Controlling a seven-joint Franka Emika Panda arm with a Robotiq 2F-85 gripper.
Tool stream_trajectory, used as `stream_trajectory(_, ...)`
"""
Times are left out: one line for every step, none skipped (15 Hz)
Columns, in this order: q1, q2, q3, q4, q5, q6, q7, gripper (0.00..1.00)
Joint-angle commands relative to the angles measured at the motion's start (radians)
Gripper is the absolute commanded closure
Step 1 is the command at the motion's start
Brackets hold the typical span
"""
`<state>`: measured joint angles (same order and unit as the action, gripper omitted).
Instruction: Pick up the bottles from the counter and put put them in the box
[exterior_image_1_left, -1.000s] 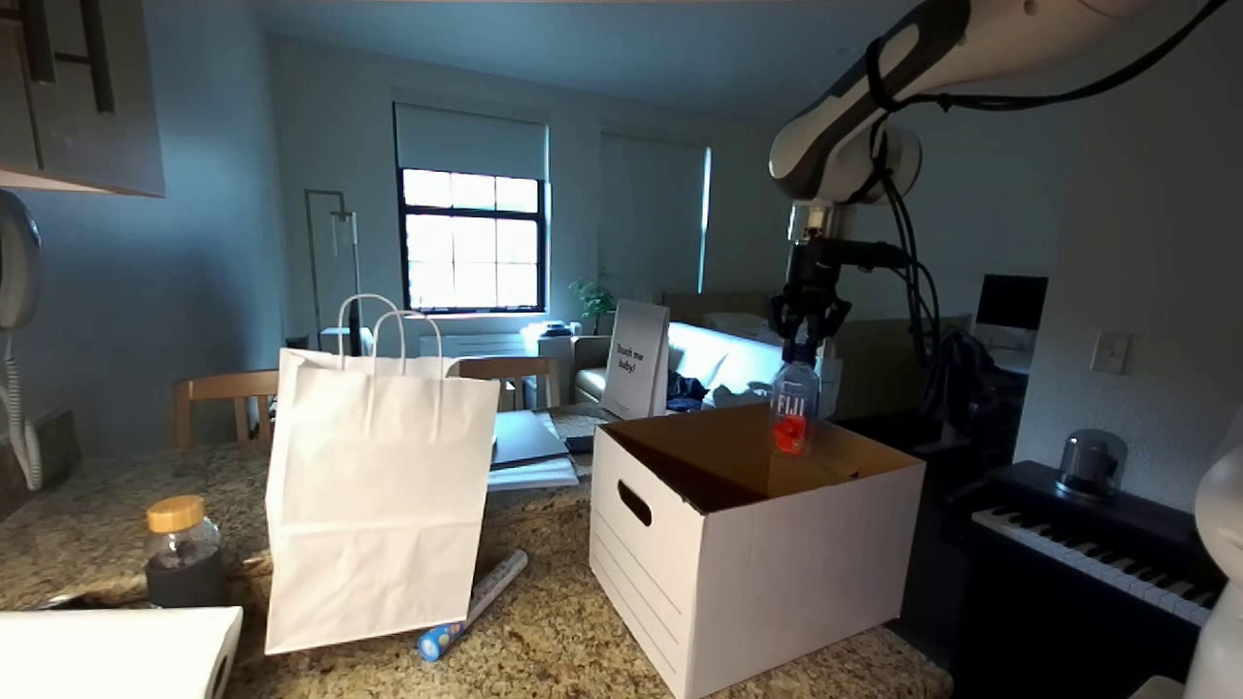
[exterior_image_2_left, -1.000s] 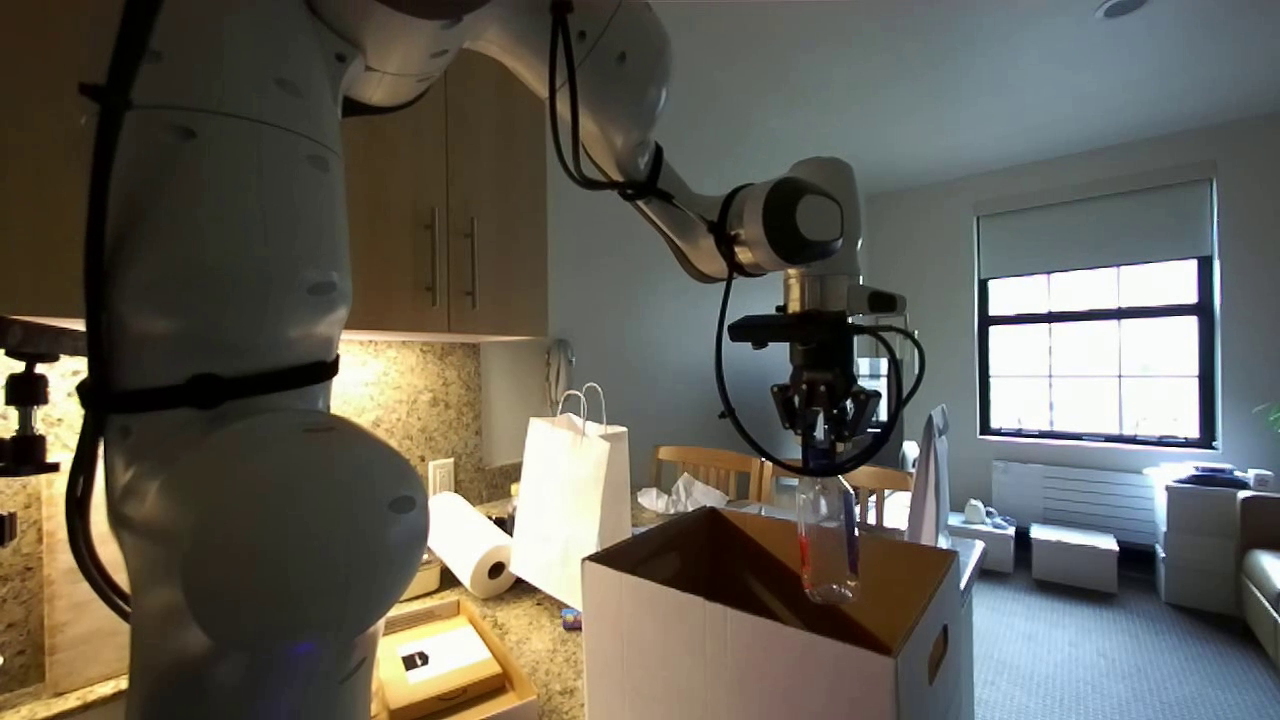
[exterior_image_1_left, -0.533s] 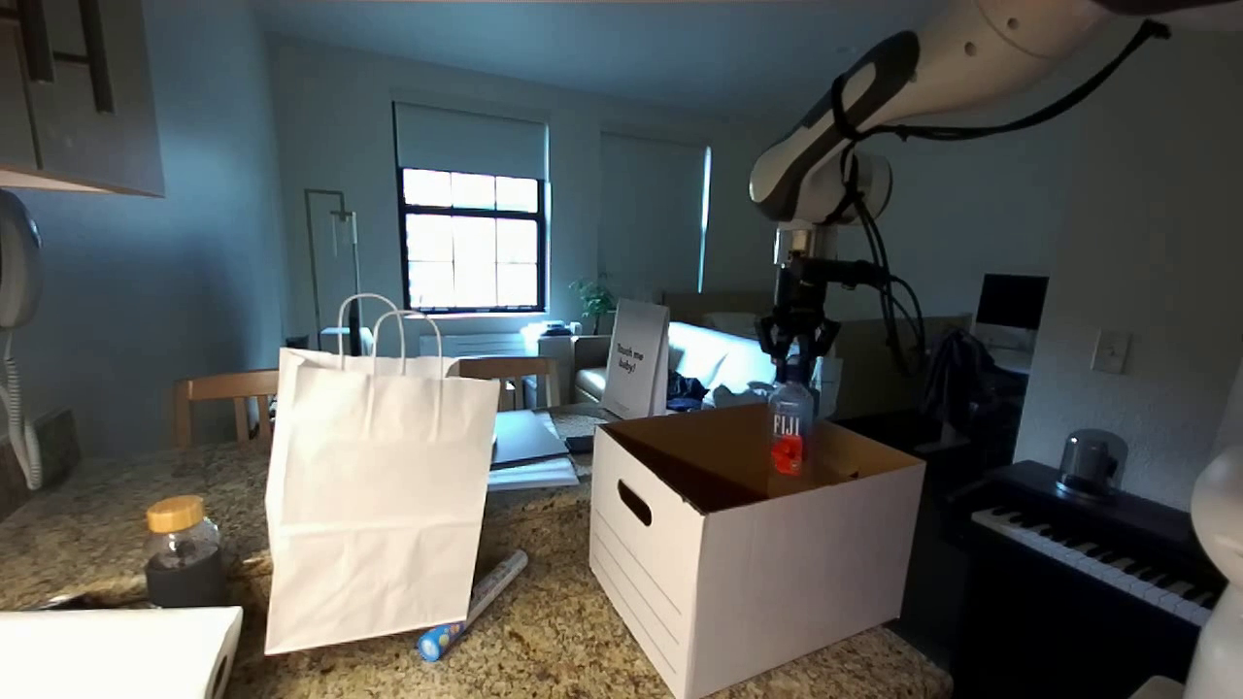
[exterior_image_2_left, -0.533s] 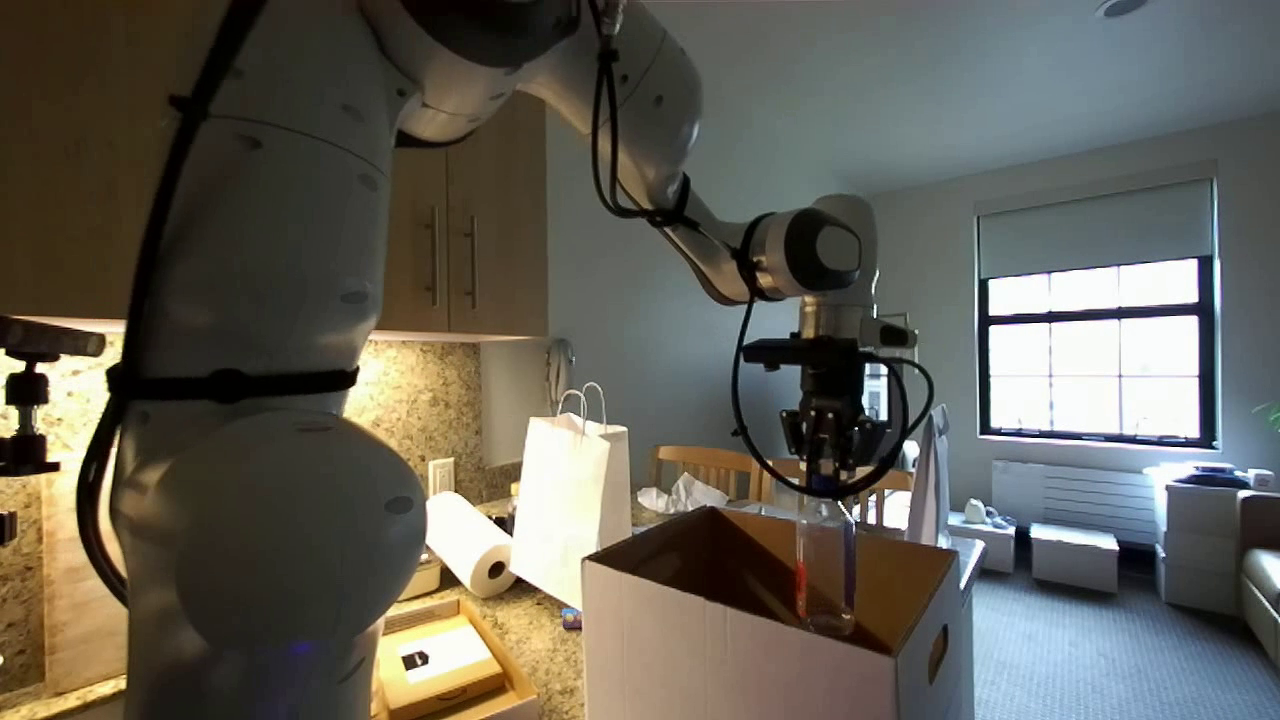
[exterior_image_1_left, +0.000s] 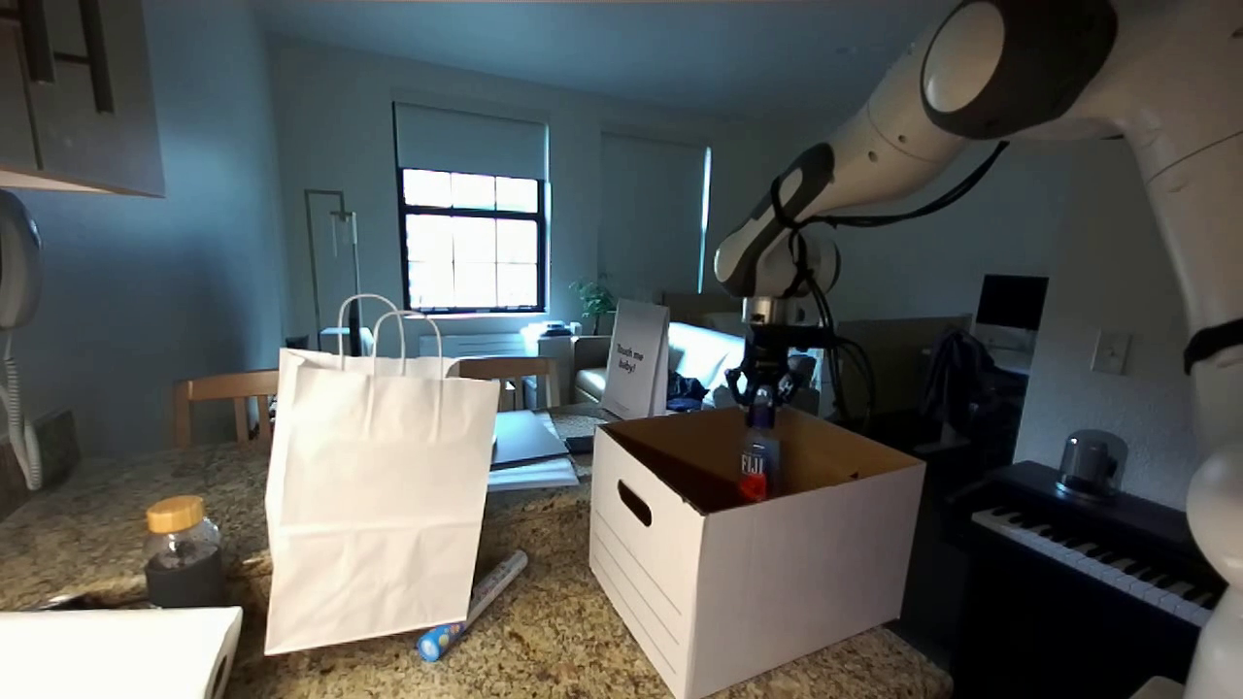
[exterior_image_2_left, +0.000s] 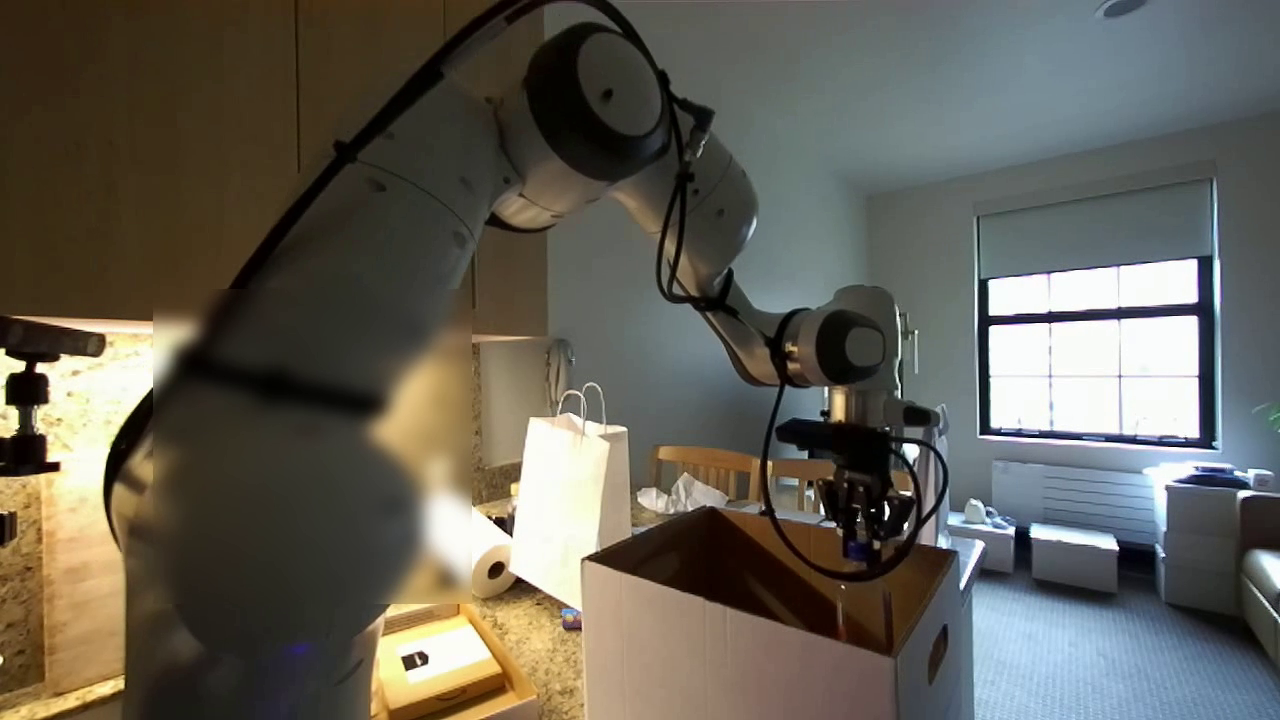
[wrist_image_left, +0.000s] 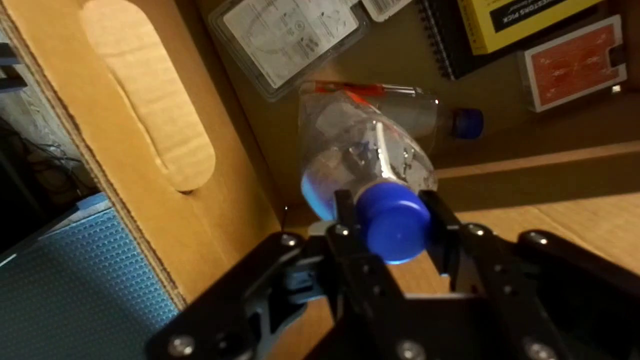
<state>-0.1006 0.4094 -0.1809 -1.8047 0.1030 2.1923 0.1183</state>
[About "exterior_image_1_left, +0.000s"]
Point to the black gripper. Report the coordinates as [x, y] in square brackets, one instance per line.
[787, 348]

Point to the small bottle orange liquid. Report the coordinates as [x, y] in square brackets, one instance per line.
[759, 467]

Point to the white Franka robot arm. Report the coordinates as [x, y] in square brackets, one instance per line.
[905, 119]

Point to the white cardboard storage box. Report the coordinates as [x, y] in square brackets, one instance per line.
[778, 585]

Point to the white printed sign board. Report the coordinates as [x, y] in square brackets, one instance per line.
[638, 357]

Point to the grey flat panel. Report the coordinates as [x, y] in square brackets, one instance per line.
[905, 370]

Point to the green potted plant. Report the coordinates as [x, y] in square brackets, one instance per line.
[596, 305]

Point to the black office chair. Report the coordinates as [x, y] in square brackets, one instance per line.
[971, 391]

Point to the tall covered window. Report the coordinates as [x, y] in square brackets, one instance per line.
[645, 213]

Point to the grey dining table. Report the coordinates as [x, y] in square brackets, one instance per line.
[530, 451]

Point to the wooden dining chair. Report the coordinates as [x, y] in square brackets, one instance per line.
[227, 391]
[518, 372]

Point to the computer monitor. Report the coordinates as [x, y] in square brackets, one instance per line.
[1011, 299]

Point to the black framed window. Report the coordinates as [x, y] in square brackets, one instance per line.
[473, 246]

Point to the grey metal canister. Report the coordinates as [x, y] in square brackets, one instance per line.
[1088, 463]

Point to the black digital piano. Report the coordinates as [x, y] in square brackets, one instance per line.
[1072, 585]

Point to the white roller blind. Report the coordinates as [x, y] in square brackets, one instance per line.
[469, 137]

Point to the white paper shopping bag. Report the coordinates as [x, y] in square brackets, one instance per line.
[373, 504]

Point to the clear bottle blue cap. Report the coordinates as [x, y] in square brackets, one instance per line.
[438, 640]

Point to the metal floor lamp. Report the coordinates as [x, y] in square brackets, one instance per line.
[333, 213]

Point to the small glass jar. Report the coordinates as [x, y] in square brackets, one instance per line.
[192, 556]

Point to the white flat board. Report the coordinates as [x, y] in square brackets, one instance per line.
[109, 653]

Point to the white wall radiator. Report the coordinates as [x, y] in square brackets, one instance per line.
[500, 336]

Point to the white wall switch plate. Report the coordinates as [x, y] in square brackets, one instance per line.
[1112, 354]

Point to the kitchen wall cabinet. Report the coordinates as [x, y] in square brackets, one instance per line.
[79, 128]

